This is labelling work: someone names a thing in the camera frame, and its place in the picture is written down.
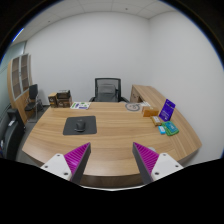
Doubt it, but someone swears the wooden shelf unit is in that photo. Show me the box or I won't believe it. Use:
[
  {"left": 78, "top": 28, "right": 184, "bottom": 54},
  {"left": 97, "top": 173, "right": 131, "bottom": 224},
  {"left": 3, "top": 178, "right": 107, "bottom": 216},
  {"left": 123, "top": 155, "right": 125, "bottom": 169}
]
[{"left": 6, "top": 53, "right": 34, "bottom": 124}]

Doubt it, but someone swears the black visitor chair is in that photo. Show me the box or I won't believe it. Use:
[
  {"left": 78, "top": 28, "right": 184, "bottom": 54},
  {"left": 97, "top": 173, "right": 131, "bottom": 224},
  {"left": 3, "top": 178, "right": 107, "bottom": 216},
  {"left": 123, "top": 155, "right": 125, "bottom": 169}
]
[{"left": 23, "top": 83, "right": 44, "bottom": 116}]

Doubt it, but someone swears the wooden side desk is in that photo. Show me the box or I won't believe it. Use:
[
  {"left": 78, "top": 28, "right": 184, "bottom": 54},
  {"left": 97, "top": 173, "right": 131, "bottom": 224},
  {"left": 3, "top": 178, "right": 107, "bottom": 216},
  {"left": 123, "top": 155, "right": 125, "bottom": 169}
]
[{"left": 129, "top": 84, "right": 174, "bottom": 111}]

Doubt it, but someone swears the black office chair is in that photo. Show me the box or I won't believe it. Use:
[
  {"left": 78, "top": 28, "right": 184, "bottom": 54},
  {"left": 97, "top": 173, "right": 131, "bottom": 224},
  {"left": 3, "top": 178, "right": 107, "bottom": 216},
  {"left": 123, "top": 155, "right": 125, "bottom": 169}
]
[{"left": 0, "top": 108, "right": 26, "bottom": 162}]

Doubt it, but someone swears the grey ring in clear bag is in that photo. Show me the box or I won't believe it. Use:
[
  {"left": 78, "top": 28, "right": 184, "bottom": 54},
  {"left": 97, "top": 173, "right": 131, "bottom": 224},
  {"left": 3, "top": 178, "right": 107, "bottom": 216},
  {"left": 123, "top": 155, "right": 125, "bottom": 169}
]
[{"left": 124, "top": 101, "right": 151, "bottom": 112}]

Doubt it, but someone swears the green packet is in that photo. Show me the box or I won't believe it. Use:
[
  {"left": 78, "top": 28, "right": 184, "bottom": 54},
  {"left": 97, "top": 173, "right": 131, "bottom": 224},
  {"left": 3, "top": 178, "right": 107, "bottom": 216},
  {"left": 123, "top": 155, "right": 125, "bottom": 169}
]
[{"left": 161, "top": 120, "right": 180, "bottom": 137}]

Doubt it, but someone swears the purple card package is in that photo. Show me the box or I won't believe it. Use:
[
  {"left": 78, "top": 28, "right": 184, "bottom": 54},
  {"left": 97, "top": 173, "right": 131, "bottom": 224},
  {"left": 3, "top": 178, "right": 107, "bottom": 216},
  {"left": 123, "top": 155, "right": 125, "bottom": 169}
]
[{"left": 158, "top": 98, "right": 177, "bottom": 122}]

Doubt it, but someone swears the small tan box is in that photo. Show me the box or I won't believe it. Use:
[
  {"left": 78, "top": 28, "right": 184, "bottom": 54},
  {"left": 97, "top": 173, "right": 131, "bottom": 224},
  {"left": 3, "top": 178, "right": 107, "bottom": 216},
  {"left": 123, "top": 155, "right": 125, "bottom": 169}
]
[{"left": 150, "top": 115, "right": 163, "bottom": 127}]

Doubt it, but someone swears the dark grey mouse pad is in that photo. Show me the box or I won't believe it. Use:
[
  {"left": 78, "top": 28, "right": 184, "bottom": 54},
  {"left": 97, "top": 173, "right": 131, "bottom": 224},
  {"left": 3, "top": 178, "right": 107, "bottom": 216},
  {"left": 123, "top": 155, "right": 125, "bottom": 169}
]
[{"left": 62, "top": 115, "right": 98, "bottom": 136}]

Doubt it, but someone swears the orange cardboard box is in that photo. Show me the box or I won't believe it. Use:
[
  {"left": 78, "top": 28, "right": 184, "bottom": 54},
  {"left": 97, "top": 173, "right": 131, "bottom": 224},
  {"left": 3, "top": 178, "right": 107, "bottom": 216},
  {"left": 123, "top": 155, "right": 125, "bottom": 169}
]
[{"left": 142, "top": 106, "right": 160, "bottom": 118}]

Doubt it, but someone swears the small brown cardboard box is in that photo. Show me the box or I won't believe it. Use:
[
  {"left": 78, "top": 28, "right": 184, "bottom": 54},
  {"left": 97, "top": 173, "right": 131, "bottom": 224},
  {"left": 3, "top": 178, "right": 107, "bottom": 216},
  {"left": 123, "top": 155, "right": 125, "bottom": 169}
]
[{"left": 47, "top": 92, "right": 59, "bottom": 108}]

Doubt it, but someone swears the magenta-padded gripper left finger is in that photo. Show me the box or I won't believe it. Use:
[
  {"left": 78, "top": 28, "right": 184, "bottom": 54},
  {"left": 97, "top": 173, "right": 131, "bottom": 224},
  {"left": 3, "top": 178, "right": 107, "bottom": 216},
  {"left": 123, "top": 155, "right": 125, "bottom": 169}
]
[{"left": 40, "top": 142, "right": 92, "bottom": 185}]

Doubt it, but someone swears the black crate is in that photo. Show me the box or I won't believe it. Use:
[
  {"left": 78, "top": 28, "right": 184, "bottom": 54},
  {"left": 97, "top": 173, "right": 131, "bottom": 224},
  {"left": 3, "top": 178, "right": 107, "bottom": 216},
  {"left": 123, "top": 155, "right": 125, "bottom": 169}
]
[{"left": 56, "top": 89, "right": 71, "bottom": 100}]

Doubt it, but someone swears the large brown cardboard box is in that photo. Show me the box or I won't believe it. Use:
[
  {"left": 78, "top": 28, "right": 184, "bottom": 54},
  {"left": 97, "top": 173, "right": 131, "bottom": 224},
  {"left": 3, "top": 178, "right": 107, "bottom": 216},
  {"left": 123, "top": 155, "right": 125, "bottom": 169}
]
[{"left": 56, "top": 96, "right": 73, "bottom": 108}]

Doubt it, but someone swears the black computer mouse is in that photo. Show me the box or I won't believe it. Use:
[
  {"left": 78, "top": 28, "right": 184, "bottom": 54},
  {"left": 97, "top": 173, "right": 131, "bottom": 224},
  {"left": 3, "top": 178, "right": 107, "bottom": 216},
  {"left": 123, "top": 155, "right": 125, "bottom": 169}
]
[{"left": 74, "top": 118, "right": 87, "bottom": 133}]

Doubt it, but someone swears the grey mesh office chair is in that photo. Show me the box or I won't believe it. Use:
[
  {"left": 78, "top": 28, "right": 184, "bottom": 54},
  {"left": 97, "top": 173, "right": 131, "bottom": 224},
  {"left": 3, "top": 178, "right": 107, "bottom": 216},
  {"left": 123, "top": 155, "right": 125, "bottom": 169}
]
[{"left": 88, "top": 77, "right": 130, "bottom": 103}]

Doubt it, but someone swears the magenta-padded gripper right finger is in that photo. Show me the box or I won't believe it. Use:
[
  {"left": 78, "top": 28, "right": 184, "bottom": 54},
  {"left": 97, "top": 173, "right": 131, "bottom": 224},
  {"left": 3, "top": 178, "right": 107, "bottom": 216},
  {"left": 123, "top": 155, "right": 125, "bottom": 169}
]
[{"left": 132, "top": 141, "right": 184, "bottom": 185}]

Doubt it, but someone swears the white green printed sheet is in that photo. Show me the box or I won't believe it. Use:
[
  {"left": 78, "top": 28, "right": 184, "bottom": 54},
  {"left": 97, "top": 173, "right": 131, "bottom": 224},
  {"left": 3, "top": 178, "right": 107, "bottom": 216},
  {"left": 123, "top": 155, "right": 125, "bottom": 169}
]
[{"left": 69, "top": 101, "right": 92, "bottom": 110}]

